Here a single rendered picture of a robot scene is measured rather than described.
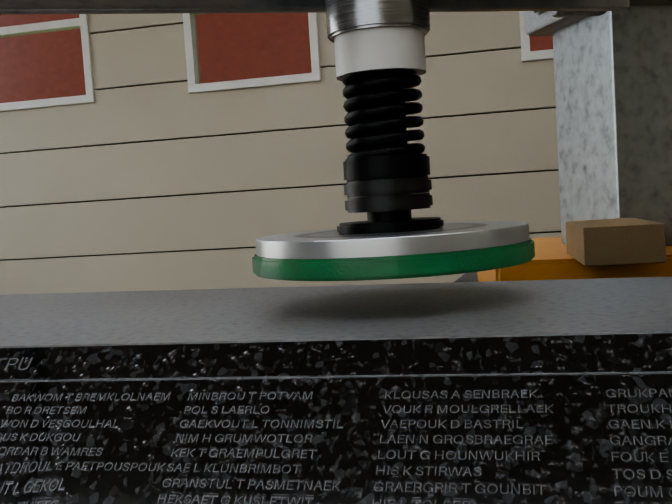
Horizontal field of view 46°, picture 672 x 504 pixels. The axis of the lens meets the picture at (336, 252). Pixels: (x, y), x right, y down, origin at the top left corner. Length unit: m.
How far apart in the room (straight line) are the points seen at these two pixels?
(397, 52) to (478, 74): 6.14
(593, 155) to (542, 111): 5.36
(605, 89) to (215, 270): 6.06
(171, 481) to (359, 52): 0.33
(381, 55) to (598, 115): 0.77
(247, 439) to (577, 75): 1.05
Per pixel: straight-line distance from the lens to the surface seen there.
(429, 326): 0.51
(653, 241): 1.08
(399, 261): 0.52
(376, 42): 0.61
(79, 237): 7.71
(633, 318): 0.52
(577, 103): 1.40
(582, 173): 1.39
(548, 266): 1.19
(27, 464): 0.52
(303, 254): 0.55
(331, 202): 6.83
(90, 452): 0.50
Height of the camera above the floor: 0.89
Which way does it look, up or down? 4 degrees down
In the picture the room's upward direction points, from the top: 4 degrees counter-clockwise
